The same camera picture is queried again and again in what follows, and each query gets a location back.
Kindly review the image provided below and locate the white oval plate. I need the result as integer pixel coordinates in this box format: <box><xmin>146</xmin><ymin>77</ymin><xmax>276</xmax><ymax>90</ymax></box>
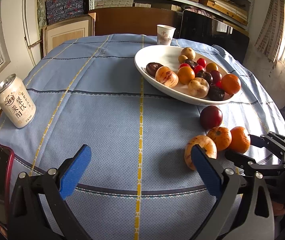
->
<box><xmin>134</xmin><ymin>45</ymin><xmax>236</xmax><ymax>105</ymax></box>

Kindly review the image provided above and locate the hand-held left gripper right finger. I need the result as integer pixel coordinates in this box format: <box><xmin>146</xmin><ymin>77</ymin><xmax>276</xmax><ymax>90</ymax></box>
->
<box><xmin>191</xmin><ymin>145</ymin><xmax>275</xmax><ymax>240</ymax></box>

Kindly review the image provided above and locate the black glossy screen panel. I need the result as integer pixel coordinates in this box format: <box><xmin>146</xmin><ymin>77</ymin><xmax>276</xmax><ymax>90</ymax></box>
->
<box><xmin>179</xmin><ymin>10</ymin><xmax>250</xmax><ymax>63</ymax></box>

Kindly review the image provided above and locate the green marble slab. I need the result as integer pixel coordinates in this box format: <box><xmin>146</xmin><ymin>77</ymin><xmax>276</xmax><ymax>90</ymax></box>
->
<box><xmin>36</xmin><ymin>0</ymin><xmax>48</xmax><ymax>28</ymax></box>

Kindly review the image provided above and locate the tan passion fruit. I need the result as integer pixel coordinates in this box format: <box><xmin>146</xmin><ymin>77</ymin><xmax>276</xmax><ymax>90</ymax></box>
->
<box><xmin>184</xmin><ymin>135</ymin><xmax>217</xmax><ymax>171</ymax></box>

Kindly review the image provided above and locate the blue striped tablecloth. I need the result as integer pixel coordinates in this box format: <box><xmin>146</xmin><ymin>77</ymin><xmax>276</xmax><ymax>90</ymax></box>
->
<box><xmin>0</xmin><ymin>34</ymin><xmax>285</xmax><ymax>240</ymax></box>

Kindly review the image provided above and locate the wooden picture frame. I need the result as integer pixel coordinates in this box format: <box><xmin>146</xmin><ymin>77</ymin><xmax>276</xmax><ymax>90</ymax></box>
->
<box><xmin>41</xmin><ymin>12</ymin><xmax>96</xmax><ymax>58</ymax></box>

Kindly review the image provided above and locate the dull orange mandarin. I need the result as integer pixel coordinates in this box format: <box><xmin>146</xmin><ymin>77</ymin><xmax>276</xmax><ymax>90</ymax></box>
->
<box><xmin>206</xmin><ymin>127</ymin><xmax>232</xmax><ymax>152</ymax></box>

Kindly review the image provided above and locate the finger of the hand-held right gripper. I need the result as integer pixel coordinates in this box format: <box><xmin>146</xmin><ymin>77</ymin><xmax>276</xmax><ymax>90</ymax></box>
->
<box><xmin>224</xmin><ymin>149</ymin><xmax>285</xmax><ymax>179</ymax></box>
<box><xmin>249</xmin><ymin>131</ymin><xmax>285</xmax><ymax>153</ymax></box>

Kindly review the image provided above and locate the stack of blue patterned boxes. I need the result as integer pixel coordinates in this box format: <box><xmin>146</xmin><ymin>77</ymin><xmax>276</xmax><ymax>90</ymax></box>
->
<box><xmin>45</xmin><ymin>0</ymin><xmax>88</xmax><ymax>27</ymax></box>

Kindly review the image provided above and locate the brick pattern curtain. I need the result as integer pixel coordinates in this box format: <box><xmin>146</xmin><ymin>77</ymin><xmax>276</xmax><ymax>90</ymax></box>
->
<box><xmin>254</xmin><ymin>0</ymin><xmax>285</xmax><ymax>63</ymax></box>

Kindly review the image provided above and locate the white paper cup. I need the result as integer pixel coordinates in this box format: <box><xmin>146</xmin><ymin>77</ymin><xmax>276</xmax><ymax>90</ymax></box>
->
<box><xmin>156</xmin><ymin>24</ymin><xmax>176</xmax><ymax>46</ymax></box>

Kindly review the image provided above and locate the brown wooden board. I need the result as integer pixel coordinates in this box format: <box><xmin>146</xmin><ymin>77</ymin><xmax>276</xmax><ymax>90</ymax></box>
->
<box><xmin>89</xmin><ymin>7</ymin><xmax>183</xmax><ymax>40</ymax></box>

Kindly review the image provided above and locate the yellow-orange tomato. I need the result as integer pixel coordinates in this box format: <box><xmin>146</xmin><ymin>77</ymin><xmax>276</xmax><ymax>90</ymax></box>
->
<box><xmin>177</xmin><ymin>66</ymin><xmax>195</xmax><ymax>85</ymax></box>
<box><xmin>205</xmin><ymin>62</ymin><xmax>219</xmax><ymax>72</ymax></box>

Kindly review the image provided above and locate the tan round sapodilla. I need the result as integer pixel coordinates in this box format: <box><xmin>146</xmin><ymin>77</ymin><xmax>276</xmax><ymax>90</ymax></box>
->
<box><xmin>181</xmin><ymin>47</ymin><xmax>196</xmax><ymax>60</ymax></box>

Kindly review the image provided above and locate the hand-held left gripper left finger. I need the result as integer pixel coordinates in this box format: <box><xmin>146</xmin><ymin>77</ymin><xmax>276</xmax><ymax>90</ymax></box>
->
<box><xmin>8</xmin><ymin>144</ymin><xmax>92</xmax><ymax>240</ymax></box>

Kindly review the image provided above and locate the dark red plum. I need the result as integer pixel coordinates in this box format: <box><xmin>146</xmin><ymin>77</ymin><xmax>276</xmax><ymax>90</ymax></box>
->
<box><xmin>199</xmin><ymin>105</ymin><xmax>223</xmax><ymax>130</ymax></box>
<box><xmin>210</xmin><ymin>70</ymin><xmax>222</xmax><ymax>84</ymax></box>

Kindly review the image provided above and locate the cream beverage can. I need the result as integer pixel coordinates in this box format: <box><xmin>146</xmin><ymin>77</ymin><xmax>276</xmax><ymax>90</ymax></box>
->
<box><xmin>0</xmin><ymin>73</ymin><xmax>36</xmax><ymax>129</ymax></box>

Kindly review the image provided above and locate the white leaning board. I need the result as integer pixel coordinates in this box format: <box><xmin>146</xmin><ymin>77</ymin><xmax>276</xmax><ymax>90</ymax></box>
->
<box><xmin>23</xmin><ymin>0</ymin><xmax>39</xmax><ymax>47</ymax></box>

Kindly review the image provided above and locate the reddish striped pepino melon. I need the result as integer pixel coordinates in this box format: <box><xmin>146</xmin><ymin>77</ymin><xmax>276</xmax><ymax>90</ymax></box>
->
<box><xmin>155</xmin><ymin>66</ymin><xmax>179</xmax><ymax>88</ymax></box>

